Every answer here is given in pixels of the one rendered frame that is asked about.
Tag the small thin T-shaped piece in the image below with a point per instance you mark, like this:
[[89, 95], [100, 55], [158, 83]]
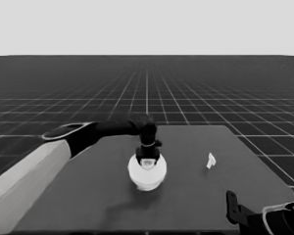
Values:
[[211, 161]]

